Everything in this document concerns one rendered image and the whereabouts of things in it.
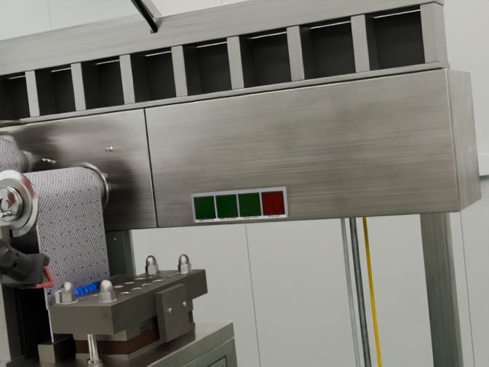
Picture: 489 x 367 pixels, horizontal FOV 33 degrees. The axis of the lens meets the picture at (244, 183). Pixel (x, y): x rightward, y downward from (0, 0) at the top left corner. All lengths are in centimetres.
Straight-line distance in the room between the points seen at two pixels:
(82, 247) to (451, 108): 89
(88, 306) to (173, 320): 23
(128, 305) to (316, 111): 59
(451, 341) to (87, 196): 92
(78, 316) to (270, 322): 291
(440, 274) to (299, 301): 259
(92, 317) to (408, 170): 73
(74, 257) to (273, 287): 271
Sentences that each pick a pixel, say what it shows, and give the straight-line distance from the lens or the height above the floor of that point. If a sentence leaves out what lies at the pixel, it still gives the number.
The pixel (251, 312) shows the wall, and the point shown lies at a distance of 464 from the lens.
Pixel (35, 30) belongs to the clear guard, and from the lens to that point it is 227.
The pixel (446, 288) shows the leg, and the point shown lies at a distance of 197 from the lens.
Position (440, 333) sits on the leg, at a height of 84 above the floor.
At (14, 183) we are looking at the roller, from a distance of 186.
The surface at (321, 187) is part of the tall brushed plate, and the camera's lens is 184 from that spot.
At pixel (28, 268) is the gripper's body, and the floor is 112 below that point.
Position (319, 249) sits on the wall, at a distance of 440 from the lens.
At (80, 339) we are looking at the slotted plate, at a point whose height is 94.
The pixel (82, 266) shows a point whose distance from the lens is 196.
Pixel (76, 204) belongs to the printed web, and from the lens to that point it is 195.
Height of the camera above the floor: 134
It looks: 3 degrees down
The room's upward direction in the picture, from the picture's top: 6 degrees counter-clockwise
